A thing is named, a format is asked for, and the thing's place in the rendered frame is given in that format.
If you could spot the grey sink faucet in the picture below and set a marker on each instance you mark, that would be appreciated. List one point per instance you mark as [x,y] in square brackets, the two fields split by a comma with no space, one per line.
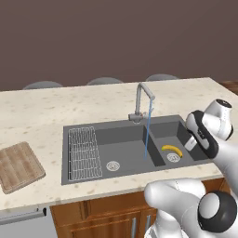
[138,99]

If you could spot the wooden cupboard door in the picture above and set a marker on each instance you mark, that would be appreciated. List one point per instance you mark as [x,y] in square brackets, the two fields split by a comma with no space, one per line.
[102,226]
[153,221]

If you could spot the blue water stream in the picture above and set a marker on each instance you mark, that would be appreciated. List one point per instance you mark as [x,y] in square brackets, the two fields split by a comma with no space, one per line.
[148,133]

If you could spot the wooden cutting board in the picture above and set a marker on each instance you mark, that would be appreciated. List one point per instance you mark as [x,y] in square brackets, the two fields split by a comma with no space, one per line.
[18,167]

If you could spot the yellow banana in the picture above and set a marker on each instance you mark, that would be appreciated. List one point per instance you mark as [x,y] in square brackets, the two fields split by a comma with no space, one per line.
[172,148]

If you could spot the grey stool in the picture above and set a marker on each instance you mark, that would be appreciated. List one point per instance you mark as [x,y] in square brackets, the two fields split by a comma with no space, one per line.
[42,85]
[104,81]
[161,77]

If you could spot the dark grey double sink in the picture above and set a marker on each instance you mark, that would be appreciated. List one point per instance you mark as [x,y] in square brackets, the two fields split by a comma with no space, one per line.
[124,148]

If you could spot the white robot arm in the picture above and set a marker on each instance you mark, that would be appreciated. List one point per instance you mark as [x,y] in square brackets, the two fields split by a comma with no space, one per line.
[173,198]

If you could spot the wooden cupboard front panel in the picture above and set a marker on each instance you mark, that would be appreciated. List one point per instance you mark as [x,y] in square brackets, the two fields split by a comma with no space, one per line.
[108,204]

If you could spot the round metal sink drain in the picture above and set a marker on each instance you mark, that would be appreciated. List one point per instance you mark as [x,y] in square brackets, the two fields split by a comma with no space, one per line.
[112,165]
[173,157]

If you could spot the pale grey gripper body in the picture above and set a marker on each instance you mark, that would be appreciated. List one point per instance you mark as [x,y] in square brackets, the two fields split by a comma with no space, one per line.
[191,143]

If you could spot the grey dishwasher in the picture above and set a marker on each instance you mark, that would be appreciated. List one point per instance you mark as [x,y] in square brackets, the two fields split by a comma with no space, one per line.
[24,229]

